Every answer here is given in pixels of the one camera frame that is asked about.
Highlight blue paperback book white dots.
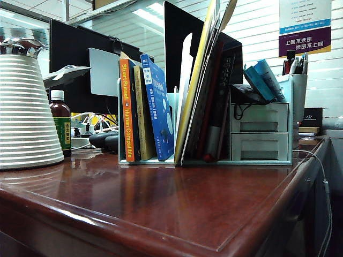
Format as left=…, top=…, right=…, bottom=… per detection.
left=140, top=53, right=176, bottom=162

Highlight yellow paperback book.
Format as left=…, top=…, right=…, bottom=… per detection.
left=133, top=65, right=158, bottom=161

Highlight orange Human Compatible book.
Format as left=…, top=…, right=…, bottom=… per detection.
left=118, top=58, right=137, bottom=163

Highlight dark red tall book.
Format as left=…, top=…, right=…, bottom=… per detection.
left=197, top=40, right=225, bottom=162

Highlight large yellow folder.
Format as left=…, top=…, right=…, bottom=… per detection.
left=174, top=0, right=217, bottom=165

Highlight pale green desk organizer shelf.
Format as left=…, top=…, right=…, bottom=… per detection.
left=117, top=73, right=294, bottom=166

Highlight grey magazine stack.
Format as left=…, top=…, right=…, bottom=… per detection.
left=183, top=0, right=238, bottom=159

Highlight yellow box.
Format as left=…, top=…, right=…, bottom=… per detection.
left=70, top=113, right=119, bottom=127

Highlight white curved divider panel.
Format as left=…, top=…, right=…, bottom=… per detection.
left=176, top=32, right=193, bottom=119

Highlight black rounded device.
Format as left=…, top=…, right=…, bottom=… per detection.
left=88, top=130, right=119, bottom=155

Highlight pale green organizer drawer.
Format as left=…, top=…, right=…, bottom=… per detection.
left=230, top=103, right=289, bottom=133
left=230, top=132, right=290, bottom=161

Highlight light grey rectangular panel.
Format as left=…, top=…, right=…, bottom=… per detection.
left=88, top=47, right=121, bottom=97

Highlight white power strip with plugs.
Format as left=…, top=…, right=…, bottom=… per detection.
left=70, top=122, right=95, bottom=147

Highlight blue thin booklet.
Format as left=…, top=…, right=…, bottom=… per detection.
left=243, top=64, right=274, bottom=102

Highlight light blue printed booklet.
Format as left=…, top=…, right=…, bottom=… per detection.
left=253, top=58, right=287, bottom=103

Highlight brown bottle green label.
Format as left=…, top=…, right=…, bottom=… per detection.
left=49, top=89, right=72, bottom=158

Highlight grey model aircraft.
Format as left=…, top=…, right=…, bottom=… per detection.
left=42, top=65, right=92, bottom=89

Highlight black computer monitor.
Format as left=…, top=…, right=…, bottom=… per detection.
left=49, top=19, right=155, bottom=115

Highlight white pen holder cup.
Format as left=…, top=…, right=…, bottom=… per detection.
left=278, top=73, right=309, bottom=149

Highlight tan flat box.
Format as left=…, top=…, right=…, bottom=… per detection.
left=298, top=126, right=322, bottom=136

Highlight brown cardboard box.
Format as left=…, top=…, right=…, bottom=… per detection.
left=92, top=0, right=135, bottom=11

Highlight black box with white logo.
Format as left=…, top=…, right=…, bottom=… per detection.
left=303, top=107, right=324, bottom=128

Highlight white pen bundle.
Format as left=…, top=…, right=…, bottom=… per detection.
left=289, top=52, right=309, bottom=75

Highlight white ribbed cone lamp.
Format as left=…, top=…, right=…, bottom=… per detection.
left=0, top=37, right=65, bottom=171

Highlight grey black strapped pouch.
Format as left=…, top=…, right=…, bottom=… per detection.
left=230, top=84, right=269, bottom=121

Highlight blue purple wall poster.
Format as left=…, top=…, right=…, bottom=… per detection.
left=278, top=0, right=332, bottom=58

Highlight white charging cable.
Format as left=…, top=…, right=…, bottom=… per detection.
left=292, top=149, right=333, bottom=257

